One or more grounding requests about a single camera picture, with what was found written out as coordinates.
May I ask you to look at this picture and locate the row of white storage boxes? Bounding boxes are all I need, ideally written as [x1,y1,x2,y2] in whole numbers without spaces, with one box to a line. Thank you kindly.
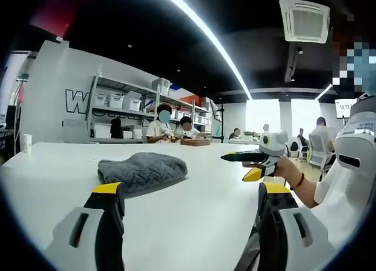
[93,78,220,125]

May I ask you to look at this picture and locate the white ceiling air conditioner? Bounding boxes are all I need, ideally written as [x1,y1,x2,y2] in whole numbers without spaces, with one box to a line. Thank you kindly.
[278,0,331,44]

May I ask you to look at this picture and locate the ceiling light strip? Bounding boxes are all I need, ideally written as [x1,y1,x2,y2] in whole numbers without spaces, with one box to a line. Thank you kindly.
[155,0,253,100]

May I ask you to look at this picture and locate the wall display screen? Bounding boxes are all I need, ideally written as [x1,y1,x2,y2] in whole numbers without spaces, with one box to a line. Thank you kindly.
[334,98,358,119]

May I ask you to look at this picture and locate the brown bead bracelet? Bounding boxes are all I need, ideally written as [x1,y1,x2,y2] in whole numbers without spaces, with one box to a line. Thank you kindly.
[289,172,306,191]

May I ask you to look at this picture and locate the brown wooden tray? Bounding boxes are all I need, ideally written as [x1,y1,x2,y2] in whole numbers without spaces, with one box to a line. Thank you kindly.
[180,138,212,146]

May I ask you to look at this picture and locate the white grey chest device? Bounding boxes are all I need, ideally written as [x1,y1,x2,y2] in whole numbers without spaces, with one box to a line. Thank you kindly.
[334,92,376,178]

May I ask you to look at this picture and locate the white paper cup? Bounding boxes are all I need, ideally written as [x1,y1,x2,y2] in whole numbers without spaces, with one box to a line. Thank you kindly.
[22,133,33,154]

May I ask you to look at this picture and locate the black ceiling track spotlights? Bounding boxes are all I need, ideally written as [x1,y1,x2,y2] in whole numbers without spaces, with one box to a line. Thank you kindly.
[288,46,304,83]

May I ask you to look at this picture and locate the white office chair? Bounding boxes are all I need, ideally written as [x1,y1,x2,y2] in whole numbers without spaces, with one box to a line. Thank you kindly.
[307,133,336,169]

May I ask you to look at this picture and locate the grey metal storage shelf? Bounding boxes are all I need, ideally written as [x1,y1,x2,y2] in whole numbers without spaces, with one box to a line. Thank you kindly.
[87,67,221,143]

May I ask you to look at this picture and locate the grey towel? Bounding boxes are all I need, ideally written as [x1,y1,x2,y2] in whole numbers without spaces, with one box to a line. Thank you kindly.
[97,152,189,199]

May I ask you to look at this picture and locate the black tripod stand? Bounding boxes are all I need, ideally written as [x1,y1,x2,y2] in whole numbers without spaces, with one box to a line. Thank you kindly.
[216,103,226,143]

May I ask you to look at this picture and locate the person's right hand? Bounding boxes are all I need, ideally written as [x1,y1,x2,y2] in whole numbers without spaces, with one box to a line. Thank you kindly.
[273,157,304,190]

